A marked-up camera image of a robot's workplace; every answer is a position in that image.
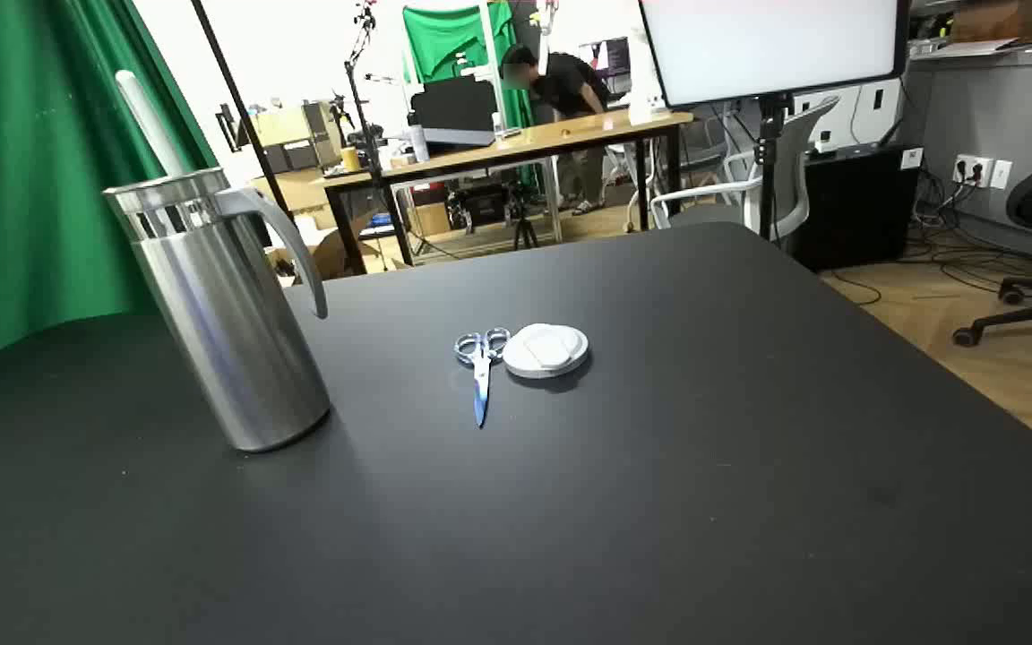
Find blue handled scissors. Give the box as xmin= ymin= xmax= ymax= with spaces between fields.
xmin=451 ymin=324 xmax=514 ymax=431

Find wooden desk with black legs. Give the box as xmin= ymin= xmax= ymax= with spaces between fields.
xmin=318 ymin=103 xmax=698 ymax=280

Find person in black shirt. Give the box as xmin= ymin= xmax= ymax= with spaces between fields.
xmin=496 ymin=41 xmax=618 ymax=211

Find grey office chair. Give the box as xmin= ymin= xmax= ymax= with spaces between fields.
xmin=654 ymin=99 xmax=842 ymax=242

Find black cabinet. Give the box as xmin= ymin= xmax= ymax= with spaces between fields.
xmin=790 ymin=142 xmax=927 ymax=271

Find white round tape measure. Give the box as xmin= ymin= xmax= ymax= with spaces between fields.
xmin=497 ymin=317 xmax=595 ymax=385

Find thin black slanted pole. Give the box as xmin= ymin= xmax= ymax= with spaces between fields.
xmin=185 ymin=0 xmax=324 ymax=284

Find green cloth backdrop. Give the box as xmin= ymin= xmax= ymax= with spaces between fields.
xmin=403 ymin=0 xmax=538 ymax=130

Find white wall sockets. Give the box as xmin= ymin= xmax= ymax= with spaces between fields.
xmin=950 ymin=151 xmax=1019 ymax=192

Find white screen with black frame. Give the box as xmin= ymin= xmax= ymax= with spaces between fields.
xmin=635 ymin=0 xmax=914 ymax=113

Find small black tripod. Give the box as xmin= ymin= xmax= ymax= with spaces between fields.
xmin=504 ymin=192 xmax=545 ymax=250

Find silver metal thermos jug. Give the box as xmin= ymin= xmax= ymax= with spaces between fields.
xmin=102 ymin=163 xmax=337 ymax=457

